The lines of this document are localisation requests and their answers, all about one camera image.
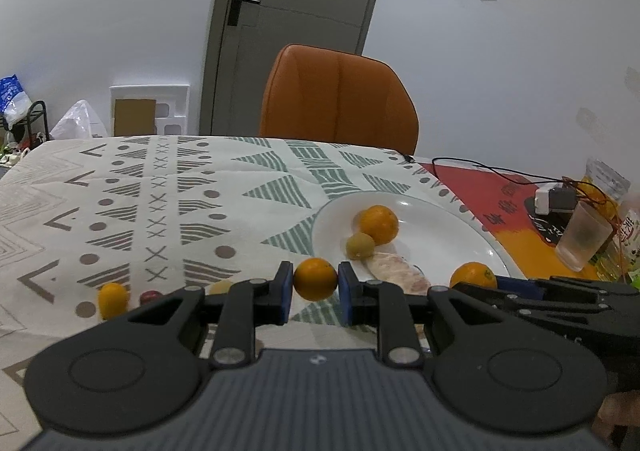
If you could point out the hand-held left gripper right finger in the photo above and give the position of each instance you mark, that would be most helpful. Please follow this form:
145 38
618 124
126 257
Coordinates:
346 293

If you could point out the red printed mat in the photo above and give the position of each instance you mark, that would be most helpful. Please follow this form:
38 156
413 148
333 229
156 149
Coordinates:
500 206

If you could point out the small orange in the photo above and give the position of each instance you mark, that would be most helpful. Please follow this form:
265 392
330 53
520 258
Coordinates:
315 279
112 301

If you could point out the person's right hand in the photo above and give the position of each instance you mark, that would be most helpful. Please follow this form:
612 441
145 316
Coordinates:
622 421

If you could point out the black metal rack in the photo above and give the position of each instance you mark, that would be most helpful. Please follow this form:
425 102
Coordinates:
35 123

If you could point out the large peeled pomelo segment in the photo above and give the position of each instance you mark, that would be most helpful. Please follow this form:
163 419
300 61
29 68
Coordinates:
395 271

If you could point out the frosted plastic cup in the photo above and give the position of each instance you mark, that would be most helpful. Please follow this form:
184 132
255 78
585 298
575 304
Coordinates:
582 238

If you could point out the white plate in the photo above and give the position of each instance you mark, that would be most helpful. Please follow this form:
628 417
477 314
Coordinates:
430 226

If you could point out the dark red plum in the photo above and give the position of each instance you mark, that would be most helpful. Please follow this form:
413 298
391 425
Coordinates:
149 297

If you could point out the clear plastic bag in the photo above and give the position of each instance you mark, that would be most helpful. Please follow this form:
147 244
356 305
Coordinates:
80 123

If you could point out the white foam packaging frame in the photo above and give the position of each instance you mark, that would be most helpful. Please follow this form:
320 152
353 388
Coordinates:
172 108

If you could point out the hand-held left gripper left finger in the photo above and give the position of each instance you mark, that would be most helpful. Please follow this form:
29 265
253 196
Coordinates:
286 293

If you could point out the grey door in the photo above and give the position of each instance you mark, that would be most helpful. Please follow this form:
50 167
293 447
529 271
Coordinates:
295 6

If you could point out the large orange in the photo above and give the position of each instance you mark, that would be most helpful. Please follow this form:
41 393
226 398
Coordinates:
472 276
378 225

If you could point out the green labelled packet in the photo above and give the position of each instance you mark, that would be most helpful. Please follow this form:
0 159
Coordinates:
627 241

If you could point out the white charger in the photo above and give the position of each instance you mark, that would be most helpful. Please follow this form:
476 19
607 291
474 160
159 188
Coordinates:
552 201

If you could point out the blue and white bag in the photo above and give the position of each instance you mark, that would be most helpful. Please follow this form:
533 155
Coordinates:
12 98

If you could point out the green kiwi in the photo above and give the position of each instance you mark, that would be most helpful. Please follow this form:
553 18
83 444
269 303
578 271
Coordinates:
361 247
221 287

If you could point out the orange leather chair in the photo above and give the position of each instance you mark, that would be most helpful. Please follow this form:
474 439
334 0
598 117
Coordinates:
340 98

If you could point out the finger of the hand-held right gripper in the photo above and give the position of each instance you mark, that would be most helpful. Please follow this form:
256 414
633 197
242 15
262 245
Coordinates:
517 282
500 298

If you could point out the patterned tablecloth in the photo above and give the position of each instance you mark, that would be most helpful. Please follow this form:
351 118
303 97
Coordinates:
150 211

